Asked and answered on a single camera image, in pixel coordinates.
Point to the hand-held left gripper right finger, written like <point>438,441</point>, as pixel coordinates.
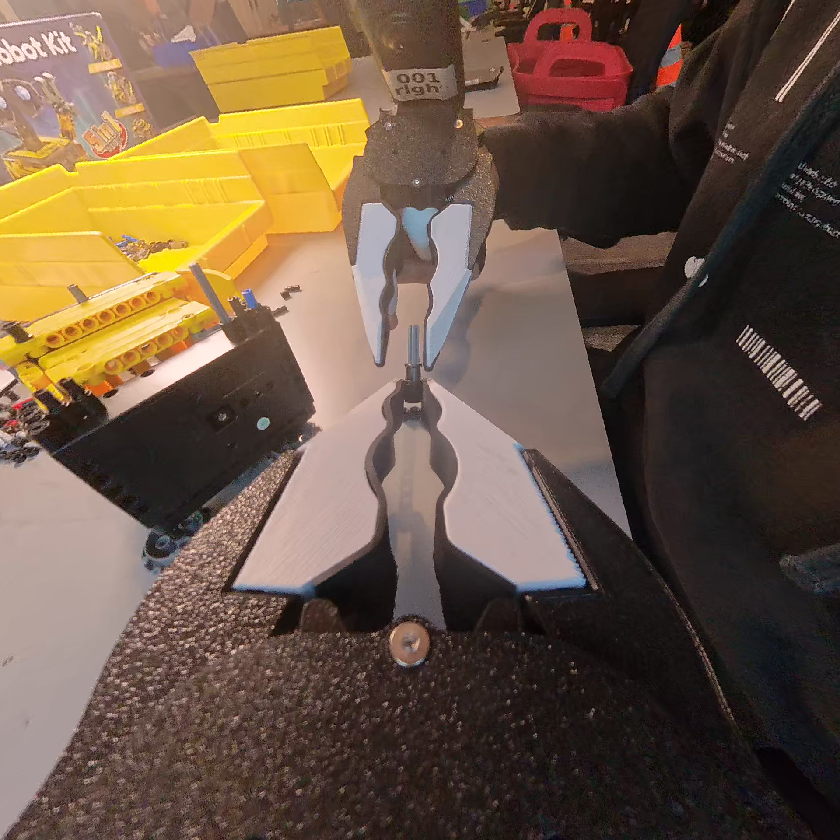
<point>512,525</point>

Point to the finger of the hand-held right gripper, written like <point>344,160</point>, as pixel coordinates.
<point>453,276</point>
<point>374,276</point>

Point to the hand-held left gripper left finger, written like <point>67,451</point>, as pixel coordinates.
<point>315,525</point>

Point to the grey metal axle rod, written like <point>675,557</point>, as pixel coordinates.
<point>208,292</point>

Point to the yellow toy block robot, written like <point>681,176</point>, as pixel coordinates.
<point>171,420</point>

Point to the grey desk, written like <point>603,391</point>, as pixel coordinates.
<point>538,341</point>

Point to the yellow plastic bin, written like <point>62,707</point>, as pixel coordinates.
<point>302,158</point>
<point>79,217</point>
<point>276,72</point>

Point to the red plastic canister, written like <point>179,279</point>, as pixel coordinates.
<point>571,72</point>

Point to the loose metal parts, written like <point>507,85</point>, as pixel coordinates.
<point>151,247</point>

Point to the person in black hoodie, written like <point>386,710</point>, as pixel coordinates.
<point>748,460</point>

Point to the orange traffic cone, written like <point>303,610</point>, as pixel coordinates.
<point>671,59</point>

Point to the blue printed cardboard box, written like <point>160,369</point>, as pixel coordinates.
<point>53,99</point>

